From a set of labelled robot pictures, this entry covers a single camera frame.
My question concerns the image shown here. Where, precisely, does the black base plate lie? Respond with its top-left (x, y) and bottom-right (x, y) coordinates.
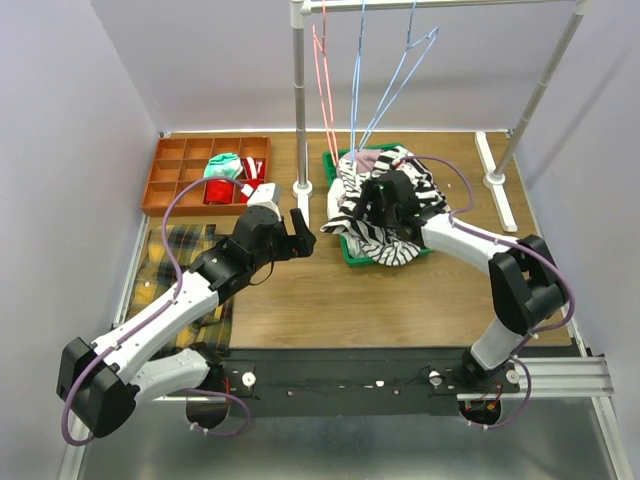
top-left (199, 347), bottom-right (526, 418)

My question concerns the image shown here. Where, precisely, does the blue wire hanger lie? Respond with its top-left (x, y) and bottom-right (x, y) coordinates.
top-left (349, 0), bottom-right (366, 164)
top-left (356, 1), bottom-right (440, 150)

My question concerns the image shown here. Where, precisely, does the wide striped tank top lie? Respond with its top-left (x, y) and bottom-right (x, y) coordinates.
top-left (321, 145), bottom-right (449, 267)

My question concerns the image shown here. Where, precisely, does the green white sock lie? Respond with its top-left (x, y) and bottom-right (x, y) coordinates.
top-left (203, 152), bottom-right (244, 178)

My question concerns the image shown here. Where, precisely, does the silver clothes rack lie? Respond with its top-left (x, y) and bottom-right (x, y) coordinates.
top-left (289, 1), bottom-right (588, 233)

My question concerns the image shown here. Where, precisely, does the mauve pink garment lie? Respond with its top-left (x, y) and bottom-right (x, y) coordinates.
top-left (330, 148), bottom-right (399, 211)

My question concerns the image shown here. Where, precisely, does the aluminium rail profile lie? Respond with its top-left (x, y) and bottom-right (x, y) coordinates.
top-left (444, 357), bottom-right (614, 401)

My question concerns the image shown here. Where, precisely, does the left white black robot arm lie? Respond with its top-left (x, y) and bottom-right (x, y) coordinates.
top-left (56, 205), bottom-right (316, 446)

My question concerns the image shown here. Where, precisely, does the yellow plaid shirt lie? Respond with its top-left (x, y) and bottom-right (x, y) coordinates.
top-left (126, 224), bottom-right (234, 359)

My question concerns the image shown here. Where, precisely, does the red folded cloth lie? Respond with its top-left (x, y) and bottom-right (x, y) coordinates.
top-left (204, 179), bottom-right (264, 205)

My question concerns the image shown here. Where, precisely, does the thin striped white shirt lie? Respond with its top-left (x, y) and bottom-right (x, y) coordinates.
top-left (323, 151), bottom-right (376, 258)

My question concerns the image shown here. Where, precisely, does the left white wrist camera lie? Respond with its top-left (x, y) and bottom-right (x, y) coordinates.
top-left (247, 182), bottom-right (281, 216)

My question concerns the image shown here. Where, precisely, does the pink wire hanger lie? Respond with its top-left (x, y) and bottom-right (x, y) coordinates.
top-left (312, 1), bottom-right (340, 165)

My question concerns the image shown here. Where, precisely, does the green plastic basket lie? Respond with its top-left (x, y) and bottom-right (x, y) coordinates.
top-left (321, 144), bottom-right (446, 267)

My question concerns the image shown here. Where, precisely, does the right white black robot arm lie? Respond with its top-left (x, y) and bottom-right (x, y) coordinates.
top-left (354, 171), bottom-right (570, 392)

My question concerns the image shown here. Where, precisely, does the red white sock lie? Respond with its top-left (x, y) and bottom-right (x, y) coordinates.
top-left (242, 156), bottom-right (266, 180)

